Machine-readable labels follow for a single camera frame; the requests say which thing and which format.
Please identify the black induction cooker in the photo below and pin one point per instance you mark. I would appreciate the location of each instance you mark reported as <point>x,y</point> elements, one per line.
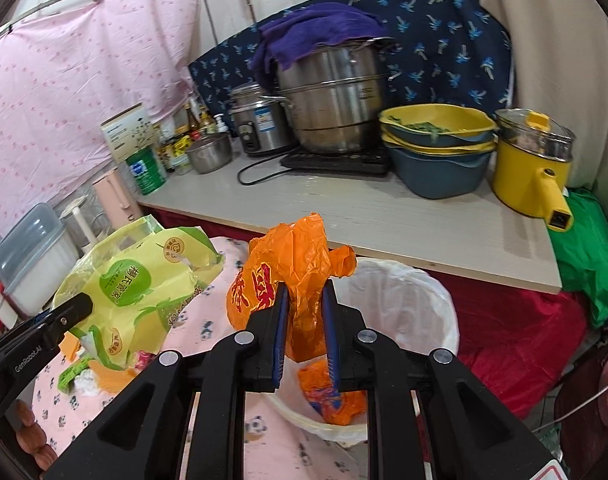
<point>334,162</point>

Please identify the green tin can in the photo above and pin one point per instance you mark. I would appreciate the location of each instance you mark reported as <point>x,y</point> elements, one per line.
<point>146,170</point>

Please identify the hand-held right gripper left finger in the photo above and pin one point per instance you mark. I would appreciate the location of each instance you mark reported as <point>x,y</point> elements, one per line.
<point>279,330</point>

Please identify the orange plastic bag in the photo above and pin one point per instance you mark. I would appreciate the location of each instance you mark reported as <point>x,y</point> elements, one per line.
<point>294,260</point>

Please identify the steel rice cooker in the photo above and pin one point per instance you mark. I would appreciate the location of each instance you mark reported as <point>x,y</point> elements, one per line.
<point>259,125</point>

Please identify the navy printed cloth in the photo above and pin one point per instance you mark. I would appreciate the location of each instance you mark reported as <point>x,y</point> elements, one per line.
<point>434,35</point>

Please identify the yellow pot with glass lid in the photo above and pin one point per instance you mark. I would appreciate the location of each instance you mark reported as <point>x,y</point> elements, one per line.
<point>519,175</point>

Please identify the yellow label jar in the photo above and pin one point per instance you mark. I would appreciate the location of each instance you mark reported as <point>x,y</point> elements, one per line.
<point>181,147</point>

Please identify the clear-lid dish container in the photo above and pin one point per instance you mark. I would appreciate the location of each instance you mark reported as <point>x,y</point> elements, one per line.
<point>29,255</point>

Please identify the purple towel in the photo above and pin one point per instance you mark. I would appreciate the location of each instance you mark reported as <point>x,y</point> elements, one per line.
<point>309,30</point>

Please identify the green plastic bag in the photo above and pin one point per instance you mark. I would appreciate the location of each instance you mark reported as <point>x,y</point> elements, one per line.
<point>584,250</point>

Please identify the brown sauce bottle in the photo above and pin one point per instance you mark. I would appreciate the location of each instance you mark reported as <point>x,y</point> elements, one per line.
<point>193,115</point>

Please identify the pink panda tablecloth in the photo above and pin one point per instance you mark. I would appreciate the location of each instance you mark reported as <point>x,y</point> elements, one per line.
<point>294,460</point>

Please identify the dark red cloth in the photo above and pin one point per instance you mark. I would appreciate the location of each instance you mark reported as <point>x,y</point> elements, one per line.
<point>509,330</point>

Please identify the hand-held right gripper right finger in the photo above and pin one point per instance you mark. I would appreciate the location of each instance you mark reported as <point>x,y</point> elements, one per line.
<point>333,350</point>

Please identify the crumpled orange wrapper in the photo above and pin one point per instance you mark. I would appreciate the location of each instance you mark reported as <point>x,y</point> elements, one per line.
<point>334,410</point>

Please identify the beige curtain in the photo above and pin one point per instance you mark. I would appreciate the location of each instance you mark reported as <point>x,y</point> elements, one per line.
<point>559,60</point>

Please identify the person's left hand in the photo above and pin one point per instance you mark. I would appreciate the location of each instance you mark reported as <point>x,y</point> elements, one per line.
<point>34,432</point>

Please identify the pink dotted curtain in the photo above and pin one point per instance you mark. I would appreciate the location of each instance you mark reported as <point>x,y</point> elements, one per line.
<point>84,85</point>

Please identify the pink electric kettle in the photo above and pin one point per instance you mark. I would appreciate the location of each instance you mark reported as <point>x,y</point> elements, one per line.
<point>114,200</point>

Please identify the large steel steamer pot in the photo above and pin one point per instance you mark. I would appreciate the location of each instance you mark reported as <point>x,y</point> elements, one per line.
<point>334,100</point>

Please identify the yellow and blue basin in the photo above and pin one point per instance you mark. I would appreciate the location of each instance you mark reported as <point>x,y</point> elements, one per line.
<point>414,137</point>
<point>434,175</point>

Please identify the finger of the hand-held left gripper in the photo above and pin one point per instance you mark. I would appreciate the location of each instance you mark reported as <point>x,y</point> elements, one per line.
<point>69,310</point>

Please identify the white cardboard box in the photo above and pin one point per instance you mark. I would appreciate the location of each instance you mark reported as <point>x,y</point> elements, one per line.
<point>126,135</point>

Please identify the small steel pot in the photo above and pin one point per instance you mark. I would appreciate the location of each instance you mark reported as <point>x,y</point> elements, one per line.
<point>209,155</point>

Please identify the white pump bottle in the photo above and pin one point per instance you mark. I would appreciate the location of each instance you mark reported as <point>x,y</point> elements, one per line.
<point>220,124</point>

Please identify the bin with white liner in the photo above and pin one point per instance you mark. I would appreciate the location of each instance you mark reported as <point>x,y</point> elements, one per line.
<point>399,300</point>

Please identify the yellow oil bottle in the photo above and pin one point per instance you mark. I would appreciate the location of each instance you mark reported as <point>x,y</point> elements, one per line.
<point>205,120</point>

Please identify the dark sauce jar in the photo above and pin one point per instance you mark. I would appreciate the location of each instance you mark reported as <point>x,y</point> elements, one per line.
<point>166,152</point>

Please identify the yellow-green plastic bag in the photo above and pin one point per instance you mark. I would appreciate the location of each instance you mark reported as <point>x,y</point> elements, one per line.
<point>134,285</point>

